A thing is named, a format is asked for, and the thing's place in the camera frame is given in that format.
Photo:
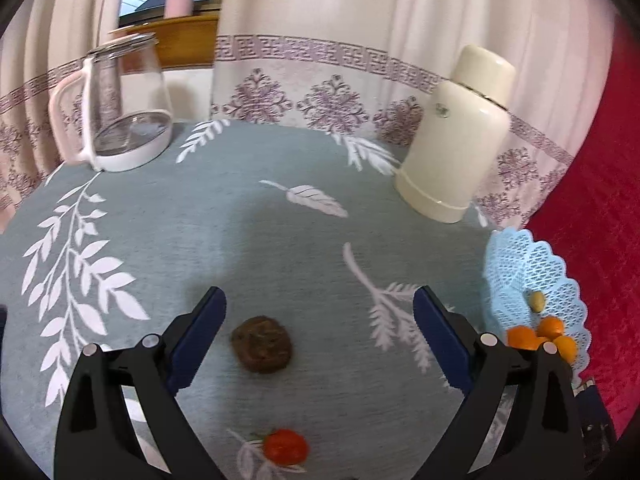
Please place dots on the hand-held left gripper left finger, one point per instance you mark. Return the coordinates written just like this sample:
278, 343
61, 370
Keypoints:
200, 335

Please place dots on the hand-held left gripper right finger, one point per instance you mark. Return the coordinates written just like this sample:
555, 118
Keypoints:
440, 340

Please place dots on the large dark beetroot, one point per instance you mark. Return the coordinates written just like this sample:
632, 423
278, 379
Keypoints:
261, 344

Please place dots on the large orange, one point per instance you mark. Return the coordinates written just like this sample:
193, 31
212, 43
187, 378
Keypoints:
521, 337

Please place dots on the small tangerine with stem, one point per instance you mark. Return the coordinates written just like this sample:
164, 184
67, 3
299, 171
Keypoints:
551, 326

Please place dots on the light blue lattice basket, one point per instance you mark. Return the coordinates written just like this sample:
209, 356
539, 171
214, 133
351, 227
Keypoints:
515, 270

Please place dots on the red tomato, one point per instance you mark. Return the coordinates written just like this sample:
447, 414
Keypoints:
285, 446

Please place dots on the grey-blue leaf print tablecloth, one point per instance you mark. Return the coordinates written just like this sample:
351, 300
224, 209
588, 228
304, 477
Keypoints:
250, 240

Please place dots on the cream thermos jug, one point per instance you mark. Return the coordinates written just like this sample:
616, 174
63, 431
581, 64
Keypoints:
450, 145

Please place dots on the red quilted cloth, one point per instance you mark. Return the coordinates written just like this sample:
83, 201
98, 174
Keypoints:
605, 210

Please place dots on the glass kettle white base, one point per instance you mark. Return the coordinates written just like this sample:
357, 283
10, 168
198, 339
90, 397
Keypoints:
135, 90

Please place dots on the wooden windowsill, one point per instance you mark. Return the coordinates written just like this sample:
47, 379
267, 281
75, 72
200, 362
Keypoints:
190, 40

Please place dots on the cream patterned curtain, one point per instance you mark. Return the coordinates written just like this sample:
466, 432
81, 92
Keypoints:
350, 10
50, 20

